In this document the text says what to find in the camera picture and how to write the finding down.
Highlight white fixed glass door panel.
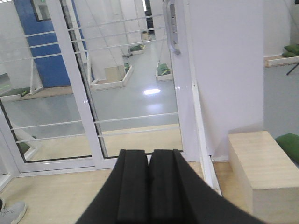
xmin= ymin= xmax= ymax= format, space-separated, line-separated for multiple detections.
xmin=0 ymin=0 xmax=105 ymax=175

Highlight grey sneaker shoe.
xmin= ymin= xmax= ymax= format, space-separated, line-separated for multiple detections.
xmin=0 ymin=198 xmax=27 ymax=224

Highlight white sliding glass door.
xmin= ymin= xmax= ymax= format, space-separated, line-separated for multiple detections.
xmin=48 ymin=0 xmax=206 ymax=170

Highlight light wooden box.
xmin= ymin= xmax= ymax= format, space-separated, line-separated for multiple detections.
xmin=228 ymin=131 xmax=299 ymax=222

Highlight blue door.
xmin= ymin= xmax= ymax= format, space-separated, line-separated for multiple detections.
xmin=14 ymin=0 xmax=81 ymax=88

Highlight green sandbags at right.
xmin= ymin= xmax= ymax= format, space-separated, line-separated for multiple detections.
xmin=282 ymin=45 xmax=299 ymax=57

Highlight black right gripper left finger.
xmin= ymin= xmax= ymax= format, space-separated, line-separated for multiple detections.
xmin=77 ymin=149 xmax=149 ymax=224

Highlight green sandbag near box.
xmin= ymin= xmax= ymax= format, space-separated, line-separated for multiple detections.
xmin=275 ymin=133 xmax=299 ymax=165

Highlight green sandbag with strap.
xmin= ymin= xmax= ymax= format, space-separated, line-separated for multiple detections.
xmin=157 ymin=63 xmax=171 ymax=76

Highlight grey metal door handle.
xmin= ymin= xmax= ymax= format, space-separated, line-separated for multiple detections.
xmin=163 ymin=0 xmax=180 ymax=55

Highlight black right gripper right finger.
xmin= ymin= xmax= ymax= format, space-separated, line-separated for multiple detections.
xmin=149 ymin=149 xmax=262 ymax=224

